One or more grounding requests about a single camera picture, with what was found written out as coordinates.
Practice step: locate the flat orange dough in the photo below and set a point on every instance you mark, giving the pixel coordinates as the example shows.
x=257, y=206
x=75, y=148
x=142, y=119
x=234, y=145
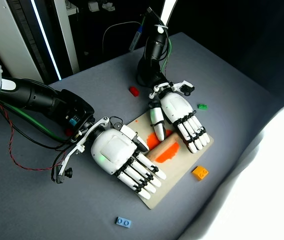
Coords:
x=169, y=153

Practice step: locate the blue flat toy brick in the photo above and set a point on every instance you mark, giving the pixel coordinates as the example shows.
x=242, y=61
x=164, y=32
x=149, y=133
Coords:
x=123, y=222

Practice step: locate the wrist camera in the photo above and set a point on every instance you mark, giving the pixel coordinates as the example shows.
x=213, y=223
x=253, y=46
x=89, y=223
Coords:
x=188, y=90
x=62, y=175

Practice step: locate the white backdrop cloth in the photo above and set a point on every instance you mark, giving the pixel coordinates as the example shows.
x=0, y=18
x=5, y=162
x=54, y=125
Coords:
x=269, y=175

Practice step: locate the yellow toy brick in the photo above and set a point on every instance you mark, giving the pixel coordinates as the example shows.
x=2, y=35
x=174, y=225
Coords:
x=200, y=173

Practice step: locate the white column with light strip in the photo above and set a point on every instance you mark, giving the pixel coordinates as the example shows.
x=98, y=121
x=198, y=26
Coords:
x=4, y=32

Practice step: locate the light wooden board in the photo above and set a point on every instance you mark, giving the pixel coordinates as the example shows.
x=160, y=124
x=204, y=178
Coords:
x=179, y=172

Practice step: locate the grey table cloth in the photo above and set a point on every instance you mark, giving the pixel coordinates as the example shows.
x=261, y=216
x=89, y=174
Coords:
x=57, y=205

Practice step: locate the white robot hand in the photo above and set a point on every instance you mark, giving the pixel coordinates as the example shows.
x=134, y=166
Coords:
x=175, y=107
x=112, y=152

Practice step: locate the wooden rolling pin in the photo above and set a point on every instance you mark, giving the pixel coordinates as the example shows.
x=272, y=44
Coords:
x=162, y=147

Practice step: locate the small red toy brick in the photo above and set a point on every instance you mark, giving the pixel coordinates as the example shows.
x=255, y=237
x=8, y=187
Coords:
x=134, y=91

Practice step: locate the green flat toy brick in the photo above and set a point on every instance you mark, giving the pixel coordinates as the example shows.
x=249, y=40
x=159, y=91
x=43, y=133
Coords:
x=202, y=106

